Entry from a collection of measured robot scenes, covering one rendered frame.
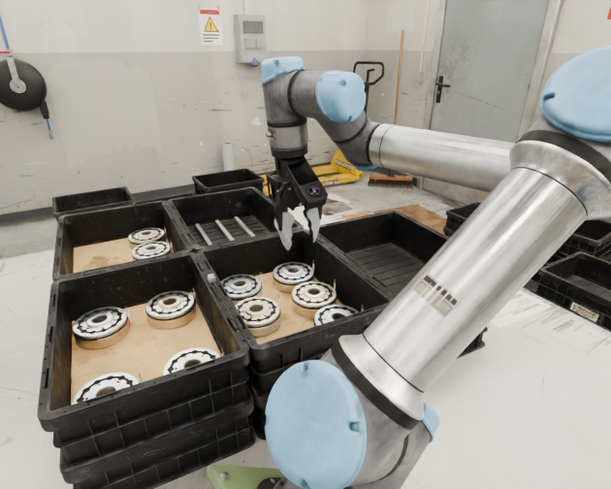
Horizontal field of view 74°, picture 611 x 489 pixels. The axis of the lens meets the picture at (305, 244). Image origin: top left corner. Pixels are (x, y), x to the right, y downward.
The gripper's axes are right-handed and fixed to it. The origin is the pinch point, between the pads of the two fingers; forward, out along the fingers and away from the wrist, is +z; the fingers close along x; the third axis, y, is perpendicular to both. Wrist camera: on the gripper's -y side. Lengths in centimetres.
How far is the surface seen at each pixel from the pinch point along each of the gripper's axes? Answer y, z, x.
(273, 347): -19.7, 6.0, 15.6
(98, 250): 53, 14, 42
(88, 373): -0.2, 13.2, 45.3
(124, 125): 335, 28, 12
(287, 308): 1.7, 16.6, 4.2
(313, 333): -19.7, 6.3, 8.2
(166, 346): 0.7, 14.4, 31.3
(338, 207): 78, 34, -56
